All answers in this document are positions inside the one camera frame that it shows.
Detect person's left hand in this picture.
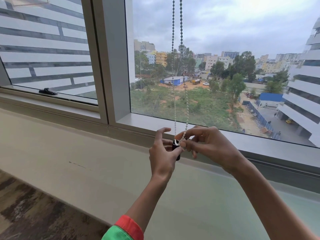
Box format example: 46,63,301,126
149,127,184,183

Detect person's right hand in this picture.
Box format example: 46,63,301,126
174,126,244,175

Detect black cylindrical chain weight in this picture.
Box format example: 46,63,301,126
172,139,181,161

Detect white bead chain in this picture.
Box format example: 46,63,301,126
171,0,190,146

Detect person's left forearm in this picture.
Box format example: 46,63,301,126
125,172,173,233

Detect person's right forearm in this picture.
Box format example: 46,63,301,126
230,157,320,240

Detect person's left green sleeve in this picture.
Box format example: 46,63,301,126
101,215,145,240

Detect tall white balconied building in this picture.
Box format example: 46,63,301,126
276,16,320,148

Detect white grey-striped building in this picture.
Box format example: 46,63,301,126
0,0,135,99

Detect grey aluminium window frame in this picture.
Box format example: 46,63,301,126
0,0,320,194

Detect black window handle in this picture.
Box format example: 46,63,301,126
38,88,58,96

